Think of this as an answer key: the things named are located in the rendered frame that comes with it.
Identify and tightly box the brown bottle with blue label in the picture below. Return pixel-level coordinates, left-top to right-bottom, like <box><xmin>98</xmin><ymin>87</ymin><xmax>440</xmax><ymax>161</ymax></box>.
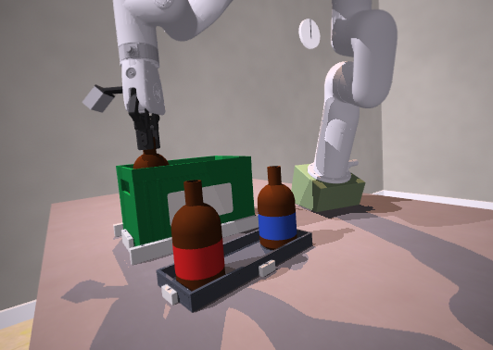
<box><xmin>133</xmin><ymin>137</ymin><xmax>169</xmax><ymax>169</ymax></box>
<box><xmin>258</xmin><ymin>166</ymin><xmax>297</xmax><ymax>250</ymax></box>

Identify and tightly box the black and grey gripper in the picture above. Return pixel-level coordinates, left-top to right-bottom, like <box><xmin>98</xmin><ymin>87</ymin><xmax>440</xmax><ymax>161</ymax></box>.
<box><xmin>120</xmin><ymin>58</ymin><xmax>166</xmax><ymax>150</ymax></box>

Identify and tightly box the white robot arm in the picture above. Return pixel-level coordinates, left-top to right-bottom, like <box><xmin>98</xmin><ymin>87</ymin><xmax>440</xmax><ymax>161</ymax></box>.
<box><xmin>82</xmin><ymin>0</ymin><xmax>398</xmax><ymax>183</ymax></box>

